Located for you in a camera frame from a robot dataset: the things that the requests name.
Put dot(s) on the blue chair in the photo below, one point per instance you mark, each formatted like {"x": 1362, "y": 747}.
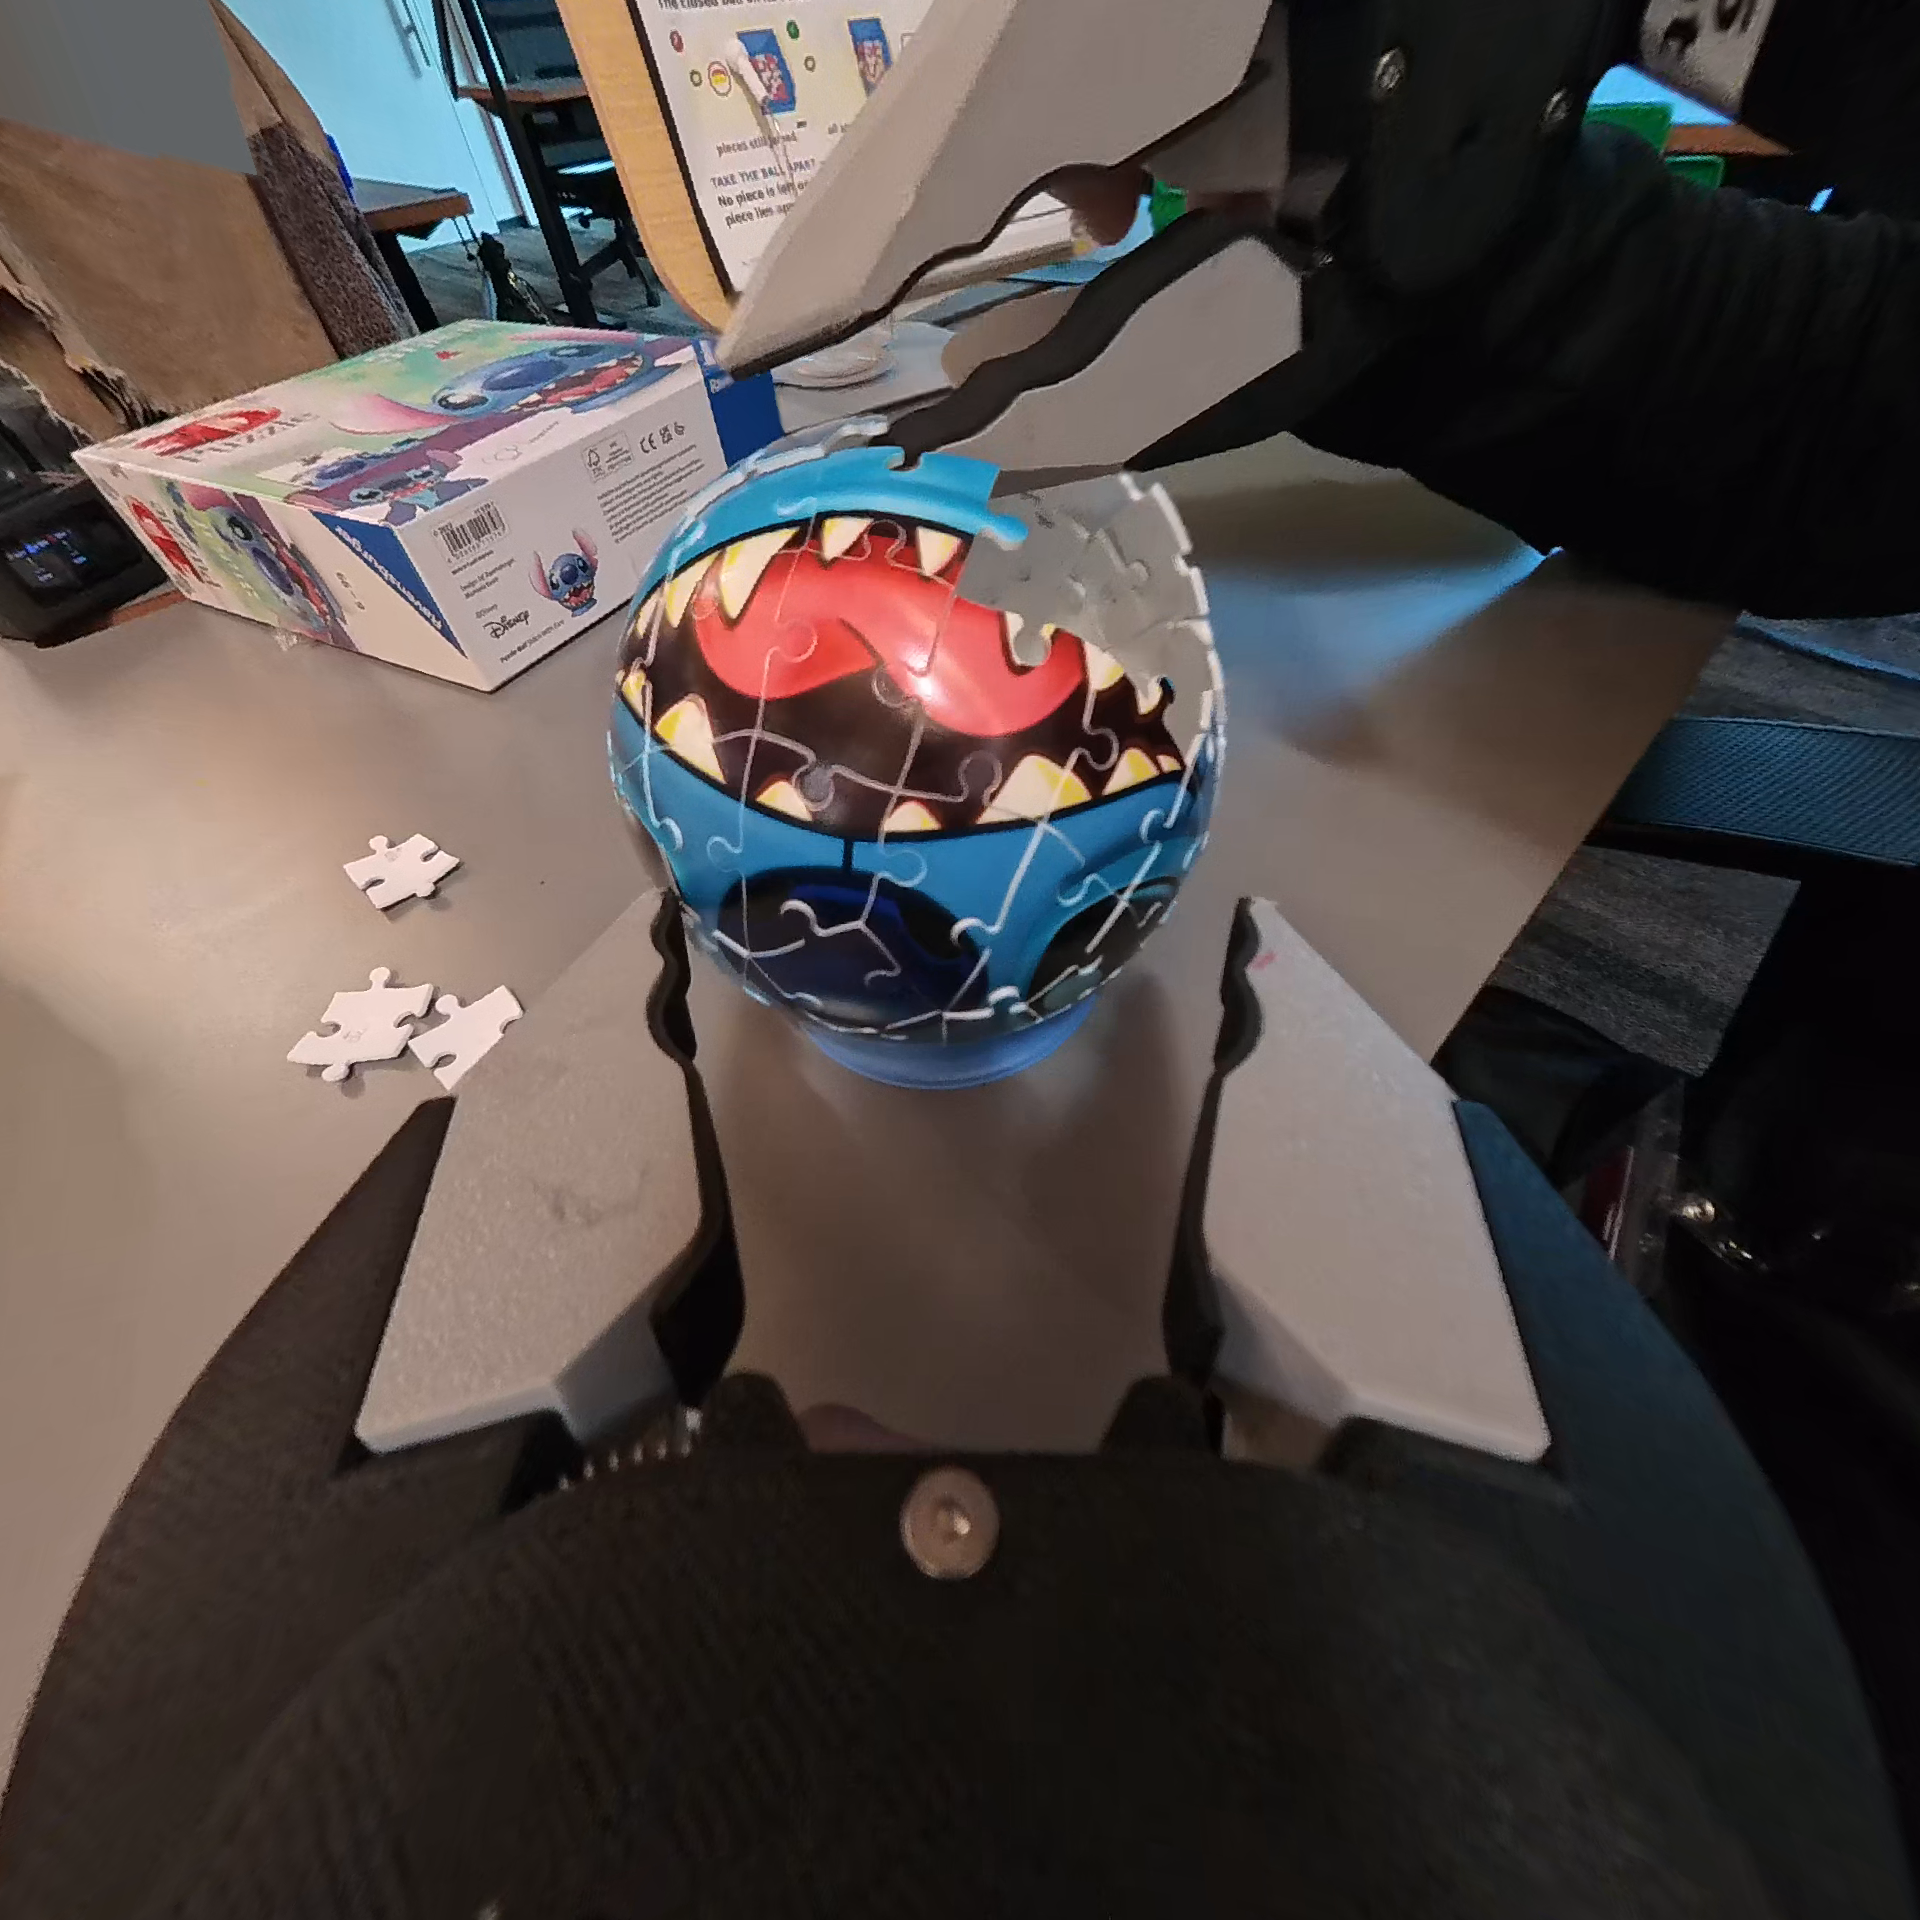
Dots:
{"x": 1775, "y": 776}

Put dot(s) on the blue puzzle ball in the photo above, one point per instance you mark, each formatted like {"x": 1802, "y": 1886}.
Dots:
{"x": 899, "y": 901}

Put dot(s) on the brown desk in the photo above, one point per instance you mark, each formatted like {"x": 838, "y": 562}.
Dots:
{"x": 507, "y": 92}

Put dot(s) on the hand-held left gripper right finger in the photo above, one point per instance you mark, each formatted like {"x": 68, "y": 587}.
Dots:
{"x": 1349, "y": 1225}

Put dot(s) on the wooden document stand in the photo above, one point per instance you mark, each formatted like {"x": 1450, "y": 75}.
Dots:
{"x": 635, "y": 195}

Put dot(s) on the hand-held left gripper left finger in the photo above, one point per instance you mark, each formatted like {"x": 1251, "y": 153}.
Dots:
{"x": 540, "y": 1225}

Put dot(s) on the white puzzle piece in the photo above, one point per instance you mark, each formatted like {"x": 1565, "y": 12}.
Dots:
{"x": 355, "y": 1028}
{"x": 401, "y": 870}
{"x": 465, "y": 1038}

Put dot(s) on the black office chair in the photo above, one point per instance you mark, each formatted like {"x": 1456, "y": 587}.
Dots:
{"x": 585, "y": 190}

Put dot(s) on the green plastic bin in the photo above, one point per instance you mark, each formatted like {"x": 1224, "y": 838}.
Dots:
{"x": 1639, "y": 125}

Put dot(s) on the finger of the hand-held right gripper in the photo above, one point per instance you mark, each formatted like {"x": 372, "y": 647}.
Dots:
{"x": 1207, "y": 349}
{"x": 1019, "y": 125}

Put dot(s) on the cartoon print puzzle box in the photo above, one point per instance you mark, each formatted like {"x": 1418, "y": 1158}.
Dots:
{"x": 603, "y": 491}

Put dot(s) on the grey fabric furniture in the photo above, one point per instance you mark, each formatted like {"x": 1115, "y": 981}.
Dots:
{"x": 321, "y": 243}

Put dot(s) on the printed instruction sheet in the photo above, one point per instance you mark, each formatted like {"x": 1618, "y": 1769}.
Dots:
{"x": 747, "y": 132}

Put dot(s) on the person's right hand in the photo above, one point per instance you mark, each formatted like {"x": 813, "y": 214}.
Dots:
{"x": 1103, "y": 203}

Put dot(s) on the black device with screen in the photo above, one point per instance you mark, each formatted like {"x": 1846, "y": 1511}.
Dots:
{"x": 58, "y": 552}

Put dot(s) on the brown side table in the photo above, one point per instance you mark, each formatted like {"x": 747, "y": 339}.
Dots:
{"x": 401, "y": 203}

